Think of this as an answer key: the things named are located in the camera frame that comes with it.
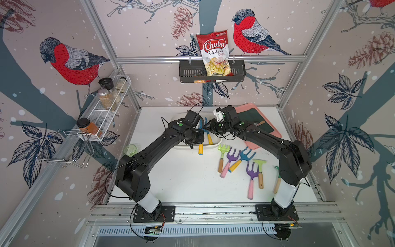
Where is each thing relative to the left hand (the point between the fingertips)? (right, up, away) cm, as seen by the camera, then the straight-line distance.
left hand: (205, 137), depth 82 cm
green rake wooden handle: (+12, -10, +16) cm, 22 cm away
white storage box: (+8, -4, +19) cm, 21 cm away
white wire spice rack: (-52, +11, -7) cm, 54 cm away
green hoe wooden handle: (+31, -22, +2) cm, 38 cm away
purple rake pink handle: (+16, -14, +11) cm, 24 cm away
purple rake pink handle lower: (+27, -22, +5) cm, 35 cm away
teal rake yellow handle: (+24, -14, +11) cm, 30 cm away
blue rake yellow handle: (-2, -4, -2) cm, 5 cm away
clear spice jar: (-49, +30, +4) cm, 58 cm away
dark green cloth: (+37, +13, +32) cm, 51 cm away
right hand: (-1, +6, +3) cm, 7 cm away
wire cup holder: (-53, -1, -24) cm, 58 cm away
